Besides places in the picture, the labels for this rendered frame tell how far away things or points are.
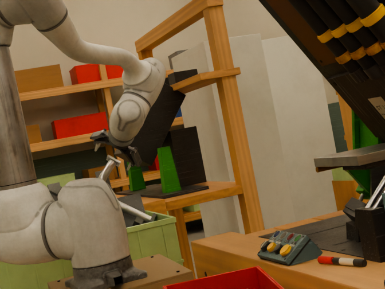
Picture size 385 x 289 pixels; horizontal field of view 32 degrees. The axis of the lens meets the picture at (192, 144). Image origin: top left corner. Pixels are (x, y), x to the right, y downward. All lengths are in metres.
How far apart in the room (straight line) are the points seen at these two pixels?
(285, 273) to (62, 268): 0.92
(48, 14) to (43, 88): 6.15
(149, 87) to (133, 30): 6.69
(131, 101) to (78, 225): 0.53
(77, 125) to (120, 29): 1.54
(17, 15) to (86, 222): 0.56
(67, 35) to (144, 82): 0.38
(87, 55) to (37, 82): 6.01
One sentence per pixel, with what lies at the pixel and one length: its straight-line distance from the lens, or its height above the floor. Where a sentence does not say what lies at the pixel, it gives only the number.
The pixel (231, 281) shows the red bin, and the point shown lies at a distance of 1.48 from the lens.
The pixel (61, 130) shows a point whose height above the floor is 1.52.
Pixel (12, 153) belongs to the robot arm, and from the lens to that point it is 1.84.
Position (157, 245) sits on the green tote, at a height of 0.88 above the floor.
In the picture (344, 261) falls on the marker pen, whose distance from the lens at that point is 1.45.
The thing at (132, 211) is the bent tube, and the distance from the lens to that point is 2.48.
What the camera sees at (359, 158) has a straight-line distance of 1.28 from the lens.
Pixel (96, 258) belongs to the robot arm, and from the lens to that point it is 1.74.
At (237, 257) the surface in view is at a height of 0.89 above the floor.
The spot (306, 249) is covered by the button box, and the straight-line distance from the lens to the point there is 1.54.
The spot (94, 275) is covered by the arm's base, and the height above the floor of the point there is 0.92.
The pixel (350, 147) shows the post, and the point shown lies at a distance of 2.32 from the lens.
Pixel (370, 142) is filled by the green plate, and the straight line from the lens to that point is 1.57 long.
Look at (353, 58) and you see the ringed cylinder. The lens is 1.28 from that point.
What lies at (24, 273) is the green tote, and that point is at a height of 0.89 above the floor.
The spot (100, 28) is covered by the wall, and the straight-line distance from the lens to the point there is 8.76.
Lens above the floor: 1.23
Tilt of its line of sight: 1 degrees down
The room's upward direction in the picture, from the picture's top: 11 degrees counter-clockwise
